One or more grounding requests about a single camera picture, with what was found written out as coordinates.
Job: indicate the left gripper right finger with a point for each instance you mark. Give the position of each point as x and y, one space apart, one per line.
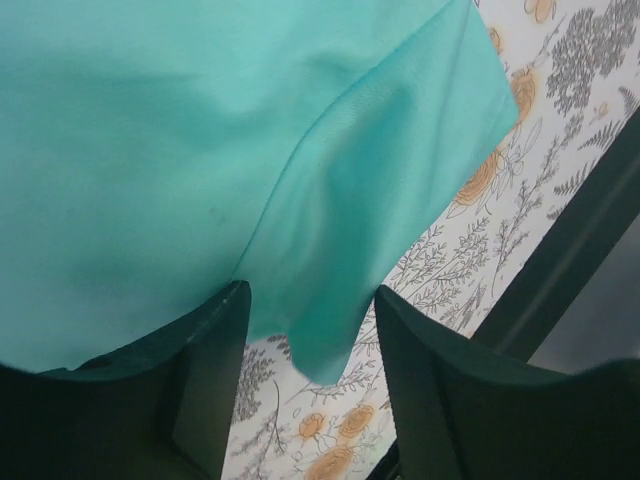
463 411

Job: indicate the teal green t shirt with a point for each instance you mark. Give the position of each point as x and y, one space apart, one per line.
154 151

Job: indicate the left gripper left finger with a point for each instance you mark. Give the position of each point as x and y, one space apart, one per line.
158 408

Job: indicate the floral table mat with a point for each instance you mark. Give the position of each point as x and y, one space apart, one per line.
573 67

